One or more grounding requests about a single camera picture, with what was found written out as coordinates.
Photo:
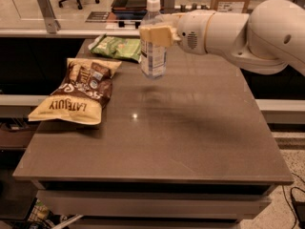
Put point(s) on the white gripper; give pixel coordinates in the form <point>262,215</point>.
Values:
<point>192,32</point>

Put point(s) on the blue plastic water bottle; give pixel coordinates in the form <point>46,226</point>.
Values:
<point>153,58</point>

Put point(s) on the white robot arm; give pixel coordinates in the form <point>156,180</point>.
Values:
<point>265,41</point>

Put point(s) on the green chip bag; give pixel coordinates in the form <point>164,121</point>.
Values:
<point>116,47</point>

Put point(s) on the brown yellow chip bag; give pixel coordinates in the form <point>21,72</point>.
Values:
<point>83,93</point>

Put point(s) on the middle metal glass bracket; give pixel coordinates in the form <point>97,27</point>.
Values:
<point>169,6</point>

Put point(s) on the metal glass bracket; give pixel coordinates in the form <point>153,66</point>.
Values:
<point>51,23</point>
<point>169,6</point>

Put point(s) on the left metal glass bracket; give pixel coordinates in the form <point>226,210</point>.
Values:
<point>51,23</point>

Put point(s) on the wire basket under table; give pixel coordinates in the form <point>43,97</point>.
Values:
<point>41,217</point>

